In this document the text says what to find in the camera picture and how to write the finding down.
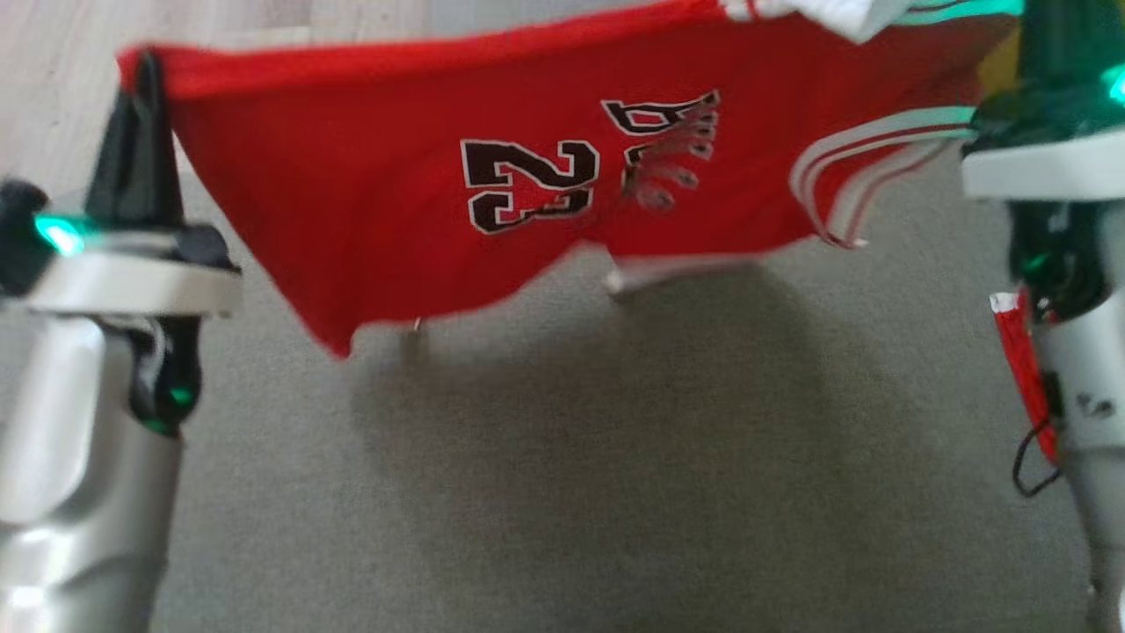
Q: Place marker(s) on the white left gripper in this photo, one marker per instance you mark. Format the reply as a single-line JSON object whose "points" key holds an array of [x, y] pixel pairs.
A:
{"points": [[141, 286]]}

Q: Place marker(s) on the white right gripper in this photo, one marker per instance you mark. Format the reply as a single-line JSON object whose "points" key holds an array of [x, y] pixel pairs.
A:
{"points": [[1046, 167]]}

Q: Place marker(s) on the red white basketball garment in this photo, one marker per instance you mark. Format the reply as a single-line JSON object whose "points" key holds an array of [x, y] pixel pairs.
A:
{"points": [[352, 220]]}

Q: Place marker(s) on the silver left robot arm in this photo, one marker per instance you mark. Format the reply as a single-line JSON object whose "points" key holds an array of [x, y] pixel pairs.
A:
{"points": [[70, 492]]}

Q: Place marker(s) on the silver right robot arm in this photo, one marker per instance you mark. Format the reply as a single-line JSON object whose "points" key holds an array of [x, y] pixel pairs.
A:
{"points": [[1094, 440]]}

